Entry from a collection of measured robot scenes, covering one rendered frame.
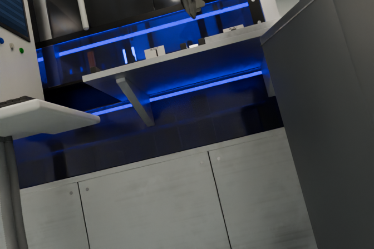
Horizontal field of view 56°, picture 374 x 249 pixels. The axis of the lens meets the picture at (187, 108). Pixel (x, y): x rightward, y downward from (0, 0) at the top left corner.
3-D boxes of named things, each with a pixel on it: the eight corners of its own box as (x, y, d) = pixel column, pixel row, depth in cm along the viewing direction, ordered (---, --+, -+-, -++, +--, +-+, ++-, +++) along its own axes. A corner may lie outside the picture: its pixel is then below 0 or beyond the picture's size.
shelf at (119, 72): (127, 104, 154) (126, 99, 154) (285, 64, 148) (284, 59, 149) (83, 81, 107) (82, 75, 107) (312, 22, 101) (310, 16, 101)
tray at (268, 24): (211, 73, 142) (209, 64, 143) (275, 56, 140) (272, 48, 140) (207, 48, 108) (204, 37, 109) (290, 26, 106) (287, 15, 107)
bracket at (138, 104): (148, 127, 143) (141, 96, 145) (154, 125, 143) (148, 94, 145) (123, 118, 110) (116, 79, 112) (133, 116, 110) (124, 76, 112)
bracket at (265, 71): (268, 97, 139) (260, 66, 141) (275, 95, 139) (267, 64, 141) (281, 79, 106) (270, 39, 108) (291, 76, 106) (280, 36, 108)
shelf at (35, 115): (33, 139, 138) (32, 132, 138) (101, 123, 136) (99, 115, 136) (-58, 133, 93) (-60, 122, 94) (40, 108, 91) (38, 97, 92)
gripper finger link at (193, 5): (210, 14, 123) (203, -10, 125) (195, 14, 121) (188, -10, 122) (206, 18, 126) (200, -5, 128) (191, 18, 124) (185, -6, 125)
